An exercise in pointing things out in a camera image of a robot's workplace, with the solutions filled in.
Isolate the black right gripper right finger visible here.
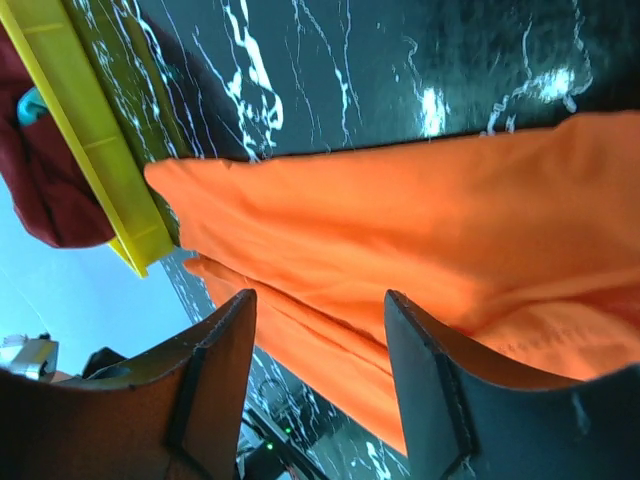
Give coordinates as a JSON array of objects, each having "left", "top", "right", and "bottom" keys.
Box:
[{"left": 384, "top": 290, "right": 639, "bottom": 479}]

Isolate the yellow plastic bin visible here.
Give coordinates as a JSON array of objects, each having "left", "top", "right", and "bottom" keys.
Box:
[{"left": 1, "top": 1, "right": 186, "bottom": 277}]

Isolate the dark red t shirt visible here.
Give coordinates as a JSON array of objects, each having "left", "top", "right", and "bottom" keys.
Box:
[{"left": 1, "top": 31, "right": 115, "bottom": 248}]

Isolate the teal t shirt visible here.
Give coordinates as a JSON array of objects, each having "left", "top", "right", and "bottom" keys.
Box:
[{"left": 16, "top": 87, "right": 49, "bottom": 127}]

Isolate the black marble pattern mat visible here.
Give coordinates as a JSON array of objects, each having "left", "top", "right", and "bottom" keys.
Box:
[{"left": 65, "top": 1, "right": 639, "bottom": 165}]

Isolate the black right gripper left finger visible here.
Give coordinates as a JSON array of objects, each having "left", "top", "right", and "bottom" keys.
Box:
[{"left": 1, "top": 290, "right": 257, "bottom": 479}]

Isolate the orange t shirt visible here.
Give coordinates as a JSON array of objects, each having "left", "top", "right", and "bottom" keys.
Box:
[{"left": 144, "top": 111, "right": 639, "bottom": 451}]

